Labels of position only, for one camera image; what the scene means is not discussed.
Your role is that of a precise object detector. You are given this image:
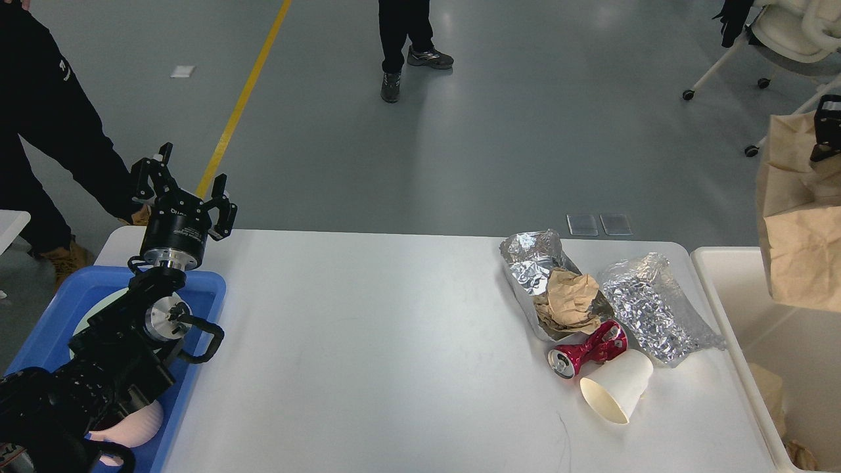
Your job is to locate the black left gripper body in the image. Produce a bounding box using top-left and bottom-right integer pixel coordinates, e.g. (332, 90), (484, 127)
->
(139, 208), (210, 270)

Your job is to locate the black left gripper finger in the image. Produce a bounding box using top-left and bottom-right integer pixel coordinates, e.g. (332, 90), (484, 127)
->
(130, 143), (201, 212)
(197, 173), (238, 240)

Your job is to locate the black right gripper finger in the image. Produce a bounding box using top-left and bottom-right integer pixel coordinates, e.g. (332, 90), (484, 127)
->
(810, 94), (840, 163)

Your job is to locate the brown paper bag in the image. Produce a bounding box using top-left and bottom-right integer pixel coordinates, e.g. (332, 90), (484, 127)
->
(756, 112), (840, 312)
(748, 362), (787, 437)

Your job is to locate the green plate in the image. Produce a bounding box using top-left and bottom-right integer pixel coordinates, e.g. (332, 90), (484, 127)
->
(71, 288), (129, 338)

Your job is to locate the pink mug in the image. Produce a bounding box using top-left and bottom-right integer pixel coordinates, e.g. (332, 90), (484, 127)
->
(87, 401), (164, 448)

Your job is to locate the brown paper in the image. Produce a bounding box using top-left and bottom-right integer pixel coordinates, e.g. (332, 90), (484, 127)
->
(532, 267), (602, 338)
(784, 440), (821, 471)

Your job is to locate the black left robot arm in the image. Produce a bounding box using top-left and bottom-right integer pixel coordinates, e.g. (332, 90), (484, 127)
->
(2, 143), (237, 472)

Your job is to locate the white office chair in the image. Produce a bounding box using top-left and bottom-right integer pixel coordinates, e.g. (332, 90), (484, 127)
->
(681, 0), (841, 157)

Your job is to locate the person in tan boots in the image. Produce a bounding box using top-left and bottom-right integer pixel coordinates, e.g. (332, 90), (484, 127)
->
(1, 1), (150, 288)

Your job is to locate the white side table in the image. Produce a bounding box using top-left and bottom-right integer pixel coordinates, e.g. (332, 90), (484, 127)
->
(0, 209), (30, 254)

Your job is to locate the white plastic bin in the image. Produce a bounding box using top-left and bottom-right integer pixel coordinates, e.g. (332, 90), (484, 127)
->
(691, 246), (840, 472)

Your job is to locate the clear floor tile right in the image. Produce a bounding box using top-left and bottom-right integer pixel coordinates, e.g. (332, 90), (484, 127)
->
(599, 213), (634, 237)

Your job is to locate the clear floor tile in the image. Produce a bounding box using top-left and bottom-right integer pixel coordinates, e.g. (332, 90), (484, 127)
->
(566, 214), (600, 237)
(599, 213), (634, 237)

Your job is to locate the clear plastic wrap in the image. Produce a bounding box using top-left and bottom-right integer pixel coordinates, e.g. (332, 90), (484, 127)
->
(597, 252), (727, 368)

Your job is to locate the person in grey sneakers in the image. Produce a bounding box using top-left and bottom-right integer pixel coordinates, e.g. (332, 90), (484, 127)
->
(378, 1), (454, 104)

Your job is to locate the clear floor tile left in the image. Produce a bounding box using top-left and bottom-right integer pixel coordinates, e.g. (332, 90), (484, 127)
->
(566, 214), (600, 237)

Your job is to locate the crumpled aluminium foil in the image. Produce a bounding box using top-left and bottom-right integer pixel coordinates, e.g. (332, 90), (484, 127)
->
(499, 229), (581, 342)

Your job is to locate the crushed red can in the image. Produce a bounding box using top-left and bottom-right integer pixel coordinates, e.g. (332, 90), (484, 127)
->
(547, 319), (628, 379)

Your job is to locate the white paper cup lying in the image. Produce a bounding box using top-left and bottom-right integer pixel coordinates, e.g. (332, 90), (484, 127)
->
(579, 349), (654, 425)

